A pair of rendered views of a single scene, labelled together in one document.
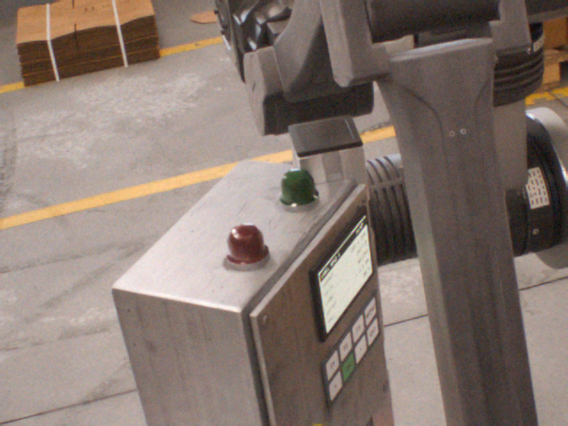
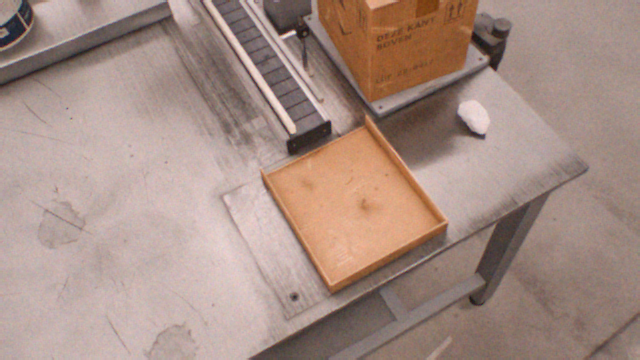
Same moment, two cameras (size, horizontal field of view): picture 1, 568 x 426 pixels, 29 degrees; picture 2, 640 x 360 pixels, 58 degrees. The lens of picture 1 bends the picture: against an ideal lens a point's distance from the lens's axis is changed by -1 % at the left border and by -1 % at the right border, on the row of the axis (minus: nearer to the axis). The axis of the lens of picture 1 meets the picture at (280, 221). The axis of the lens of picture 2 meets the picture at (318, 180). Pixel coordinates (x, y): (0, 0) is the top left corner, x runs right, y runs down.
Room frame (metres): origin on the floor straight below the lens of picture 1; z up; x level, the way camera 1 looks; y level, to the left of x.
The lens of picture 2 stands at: (0.34, -1.60, 1.85)
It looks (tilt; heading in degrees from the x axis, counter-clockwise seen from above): 58 degrees down; 70
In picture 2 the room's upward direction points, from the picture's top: 6 degrees counter-clockwise
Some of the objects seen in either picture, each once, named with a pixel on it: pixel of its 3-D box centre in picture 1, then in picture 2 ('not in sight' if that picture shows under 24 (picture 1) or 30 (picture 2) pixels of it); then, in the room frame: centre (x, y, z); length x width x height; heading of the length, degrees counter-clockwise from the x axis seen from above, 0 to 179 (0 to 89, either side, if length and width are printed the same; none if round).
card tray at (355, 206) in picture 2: not in sight; (350, 197); (0.59, -1.09, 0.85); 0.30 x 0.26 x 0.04; 93
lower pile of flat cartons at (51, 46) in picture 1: (86, 32); not in sight; (5.01, 0.76, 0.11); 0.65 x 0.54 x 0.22; 96
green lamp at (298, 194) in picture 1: (297, 187); not in sight; (0.64, -0.01, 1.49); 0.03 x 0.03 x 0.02
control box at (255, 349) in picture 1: (267, 344); not in sight; (0.62, 0.02, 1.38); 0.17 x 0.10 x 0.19; 148
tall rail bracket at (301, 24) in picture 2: not in sight; (294, 47); (0.65, -0.71, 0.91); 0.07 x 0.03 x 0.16; 3
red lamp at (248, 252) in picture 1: (246, 243); not in sight; (0.58, 0.02, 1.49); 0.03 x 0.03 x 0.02
